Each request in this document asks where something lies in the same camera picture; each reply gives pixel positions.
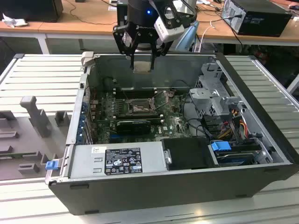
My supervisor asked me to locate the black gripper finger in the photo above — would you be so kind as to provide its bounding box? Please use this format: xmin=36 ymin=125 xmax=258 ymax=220
xmin=113 ymin=24 xmax=141 ymax=70
xmin=148 ymin=32 xmax=175 ymax=71

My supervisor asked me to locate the square CPU chip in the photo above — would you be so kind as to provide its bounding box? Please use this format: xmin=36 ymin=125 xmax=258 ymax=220
xmin=133 ymin=60 xmax=152 ymax=74

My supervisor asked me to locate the metal socket cover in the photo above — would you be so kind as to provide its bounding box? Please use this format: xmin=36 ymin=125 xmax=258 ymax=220
xmin=151 ymin=90 xmax=169 ymax=111

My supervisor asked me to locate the thin metal locking lever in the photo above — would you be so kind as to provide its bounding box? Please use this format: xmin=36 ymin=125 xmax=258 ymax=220
xmin=154 ymin=97 xmax=176 ymax=112
xmin=123 ymin=89 xmax=139 ymax=111

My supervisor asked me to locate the RAM slot with white latch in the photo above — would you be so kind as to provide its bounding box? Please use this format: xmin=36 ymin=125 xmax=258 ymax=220
xmin=114 ymin=114 xmax=159 ymax=118
xmin=116 ymin=87 xmax=157 ymax=91
xmin=115 ymin=92 xmax=157 ymax=96

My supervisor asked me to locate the CPU socket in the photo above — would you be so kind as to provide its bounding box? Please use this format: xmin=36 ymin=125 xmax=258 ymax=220
xmin=126 ymin=97 xmax=157 ymax=115

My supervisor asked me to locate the small black box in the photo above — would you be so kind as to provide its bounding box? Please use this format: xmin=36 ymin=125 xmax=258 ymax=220
xmin=116 ymin=0 xmax=128 ymax=28

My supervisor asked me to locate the pale blue teach pendant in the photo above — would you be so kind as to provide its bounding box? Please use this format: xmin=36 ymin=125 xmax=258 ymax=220
xmin=174 ymin=20 xmax=199 ymax=51

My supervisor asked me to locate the wooden desk with computer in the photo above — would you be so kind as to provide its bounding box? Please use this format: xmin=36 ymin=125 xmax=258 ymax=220
xmin=195 ymin=0 xmax=299 ymax=47

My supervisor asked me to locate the green motherboard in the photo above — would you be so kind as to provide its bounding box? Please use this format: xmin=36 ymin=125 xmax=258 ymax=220
xmin=90 ymin=90 xmax=204 ymax=144

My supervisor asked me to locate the metal disk bay cage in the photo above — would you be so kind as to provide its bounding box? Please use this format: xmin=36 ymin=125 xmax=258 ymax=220
xmin=188 ymin=62 xmax=248 ymax=140

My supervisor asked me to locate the black graphics card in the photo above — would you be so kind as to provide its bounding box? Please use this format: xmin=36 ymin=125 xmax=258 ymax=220
xmin=115 ymin=119 xmax=152 ymax=136

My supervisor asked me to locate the black desktop computer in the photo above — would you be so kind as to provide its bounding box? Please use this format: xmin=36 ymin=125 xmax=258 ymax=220
xmin=221 ymin=0 xmax=293 ymax=37

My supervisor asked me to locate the black plastic shroud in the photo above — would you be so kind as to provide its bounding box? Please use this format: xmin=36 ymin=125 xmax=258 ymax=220
xmin=161 ymin=137 xmax=220 ymax=170

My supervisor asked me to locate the crumpled white paper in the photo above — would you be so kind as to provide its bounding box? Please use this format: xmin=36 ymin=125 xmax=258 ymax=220
xmin=1 ymin=13 xmax=29 ymax=28

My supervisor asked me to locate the blue disk carrier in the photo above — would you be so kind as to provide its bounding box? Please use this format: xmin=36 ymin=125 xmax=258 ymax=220
xmin=210 ymin=140 xmax=232 ymax=154

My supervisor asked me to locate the silver power supply unit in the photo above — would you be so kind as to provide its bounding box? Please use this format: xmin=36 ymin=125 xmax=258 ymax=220
xmin=69 ymin=141 xmax=169 ymax=180

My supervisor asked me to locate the hard disk drive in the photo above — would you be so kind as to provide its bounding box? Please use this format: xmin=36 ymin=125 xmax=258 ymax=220
xmin=214 ymin=150 xmax=256 ymax=167

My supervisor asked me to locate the grey parts rack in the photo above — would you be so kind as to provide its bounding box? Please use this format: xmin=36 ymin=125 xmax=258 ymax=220
xmin=0 ymin=95 xmax=73 ymax=182

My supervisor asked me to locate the black open PC case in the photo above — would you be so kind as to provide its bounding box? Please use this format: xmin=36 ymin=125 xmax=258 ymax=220
xmin=44 ymin=51 xmax=299 ymax=216

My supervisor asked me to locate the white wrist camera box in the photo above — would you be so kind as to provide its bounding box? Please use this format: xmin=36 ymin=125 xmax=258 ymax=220
xmin=153 ymin=7 xmax=185 ymax=43

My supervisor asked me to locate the grey case latch handle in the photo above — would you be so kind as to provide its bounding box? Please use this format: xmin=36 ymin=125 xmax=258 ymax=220
xmin=81 ymin=51 xmax=95 ymax=69

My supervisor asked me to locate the thin black looped cable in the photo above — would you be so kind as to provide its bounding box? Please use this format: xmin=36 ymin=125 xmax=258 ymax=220
xmin=171 ymin=79 xmax=196 ymax=91

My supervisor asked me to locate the black camera bracket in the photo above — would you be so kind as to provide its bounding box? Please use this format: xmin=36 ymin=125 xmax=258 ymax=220
xmin=163 ymin=0 xmax=196 ymax=30

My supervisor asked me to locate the white cable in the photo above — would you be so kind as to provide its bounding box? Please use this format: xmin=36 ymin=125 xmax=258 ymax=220
xmin=200 ymin=20 xmax=216 ymax=51

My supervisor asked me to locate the wooden desk with white frame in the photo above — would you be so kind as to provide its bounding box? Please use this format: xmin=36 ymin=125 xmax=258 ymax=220
xmin=0 ymin=0 xmax=131 ymax=55

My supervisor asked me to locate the thick black flat cable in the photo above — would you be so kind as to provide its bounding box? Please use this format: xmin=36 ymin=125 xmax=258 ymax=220
xmin=181 ymin=93 xmax=211 ymax=140

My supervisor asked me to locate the yellow power wire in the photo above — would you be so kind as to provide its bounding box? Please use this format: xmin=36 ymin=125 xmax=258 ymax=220
xmin=240 ymin=116 xmax=249 ymax=138

